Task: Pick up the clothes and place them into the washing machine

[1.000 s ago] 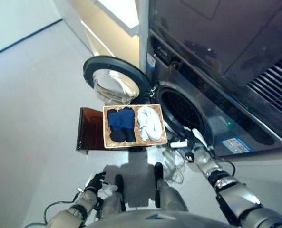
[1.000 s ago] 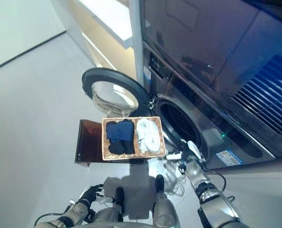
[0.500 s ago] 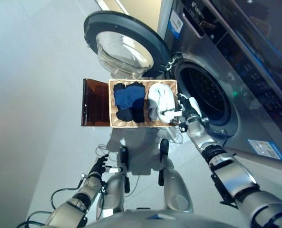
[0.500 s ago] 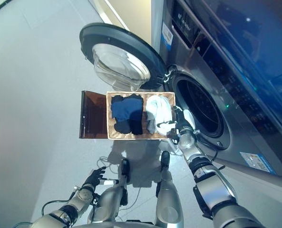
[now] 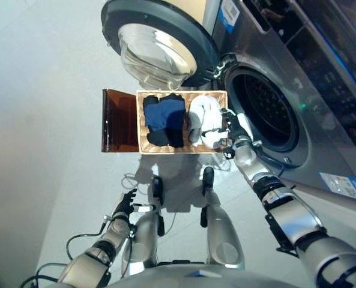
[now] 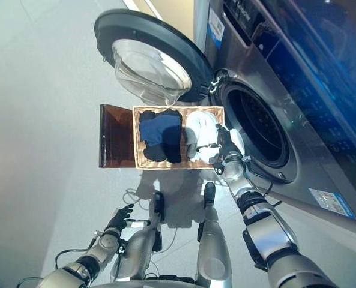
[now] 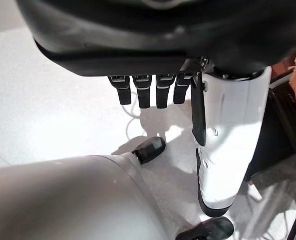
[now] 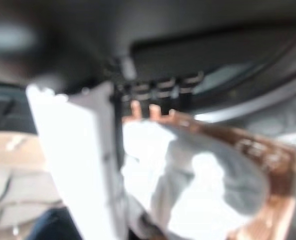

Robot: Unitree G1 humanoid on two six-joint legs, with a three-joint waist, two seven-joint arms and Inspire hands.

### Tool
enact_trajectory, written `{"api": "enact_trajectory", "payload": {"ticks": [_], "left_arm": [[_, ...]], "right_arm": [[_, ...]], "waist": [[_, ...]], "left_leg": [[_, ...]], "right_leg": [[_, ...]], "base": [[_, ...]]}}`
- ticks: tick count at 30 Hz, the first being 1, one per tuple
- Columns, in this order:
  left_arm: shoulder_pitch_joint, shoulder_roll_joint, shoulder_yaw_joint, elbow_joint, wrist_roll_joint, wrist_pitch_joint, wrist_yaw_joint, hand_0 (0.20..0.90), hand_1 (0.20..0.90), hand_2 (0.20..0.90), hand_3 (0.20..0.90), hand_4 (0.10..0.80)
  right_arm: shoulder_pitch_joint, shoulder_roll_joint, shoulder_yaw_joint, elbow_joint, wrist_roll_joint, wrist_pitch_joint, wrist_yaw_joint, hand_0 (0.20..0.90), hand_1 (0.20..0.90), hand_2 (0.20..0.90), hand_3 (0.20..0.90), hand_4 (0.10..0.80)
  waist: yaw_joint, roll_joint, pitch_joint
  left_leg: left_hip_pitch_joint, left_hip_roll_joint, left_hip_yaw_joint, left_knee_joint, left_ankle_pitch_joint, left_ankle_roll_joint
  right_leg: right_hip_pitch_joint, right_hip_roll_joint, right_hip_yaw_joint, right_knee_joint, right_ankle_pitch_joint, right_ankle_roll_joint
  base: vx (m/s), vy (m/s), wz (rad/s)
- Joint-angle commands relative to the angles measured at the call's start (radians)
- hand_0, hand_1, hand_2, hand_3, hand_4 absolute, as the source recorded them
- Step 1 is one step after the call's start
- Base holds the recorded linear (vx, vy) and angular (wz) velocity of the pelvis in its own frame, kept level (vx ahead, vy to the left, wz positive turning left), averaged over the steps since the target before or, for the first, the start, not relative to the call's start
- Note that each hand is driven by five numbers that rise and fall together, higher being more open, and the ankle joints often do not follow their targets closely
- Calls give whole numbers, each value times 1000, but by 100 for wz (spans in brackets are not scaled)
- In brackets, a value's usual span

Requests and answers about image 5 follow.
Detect blue garment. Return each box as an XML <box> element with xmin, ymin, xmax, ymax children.
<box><xmin>143</xmin><ymin>98</ymin><xmax>186</xmax><ymax>133</ymax></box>

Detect grey robot torso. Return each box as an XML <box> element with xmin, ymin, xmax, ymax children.
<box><xmin>105</xmin><ymin>263</ymin><xmax>316</xmax><ymax>288</ymax></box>

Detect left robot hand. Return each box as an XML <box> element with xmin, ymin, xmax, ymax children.
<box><xmin>113</xmin><ymin>188</ymin><xmax>150</xmax><ymax>217</ymax></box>

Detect white garment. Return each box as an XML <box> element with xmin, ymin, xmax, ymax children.
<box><xmin>187</xmin><ymin>95</ymin><xmax>229</xmax><ymax>149</ymax></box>

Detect rectangular wicker laundry basket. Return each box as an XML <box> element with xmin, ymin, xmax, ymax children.
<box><xmin>135</xmin><ymin>89</ymin><xmax>229</xmax><ymax>155</ymax></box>

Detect brown transparent acrylic stool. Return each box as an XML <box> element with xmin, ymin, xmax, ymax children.
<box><xmin>101</xmin><ymin>88</ymin><xmax>139</xmax><ymax>153</ymax></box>

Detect grey front-load washing machine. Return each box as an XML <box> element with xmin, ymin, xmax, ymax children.
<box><xmin>201</xmin><ymin>0</ymin><xmax>356</xmax><ymax>205</ymax></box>

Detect black trousers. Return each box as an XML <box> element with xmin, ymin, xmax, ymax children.
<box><xmin>159</xmin><ymin>93</ymin><xmax>186</xmax><ymax>148</ymax></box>

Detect white floor cable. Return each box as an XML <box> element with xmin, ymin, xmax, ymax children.
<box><xmin>122</xmin><ymin>172</ymin><xmax>178</xmax><ymax>229</ymax></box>

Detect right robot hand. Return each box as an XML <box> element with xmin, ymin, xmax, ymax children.
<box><xmin>206</xmin><ymin>108</ymin><xmax>254</xmax><ymax>142</ymax></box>

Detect blue energy label sticker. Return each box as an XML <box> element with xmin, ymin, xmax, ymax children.
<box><xmin>318</xmin><ymin>172</ymin><xmax>356</xmax><ymax>205</ymax></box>
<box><xmin>218</xmin><ymin>0</ymin><xmax>240</xmax><ymax>34</ymax></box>

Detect round glass washer door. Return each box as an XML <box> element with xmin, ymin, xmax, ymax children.
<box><xmin>101</xmin><ymin>0</ymin><xmax>223</xmax><ymax>89</ymax></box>

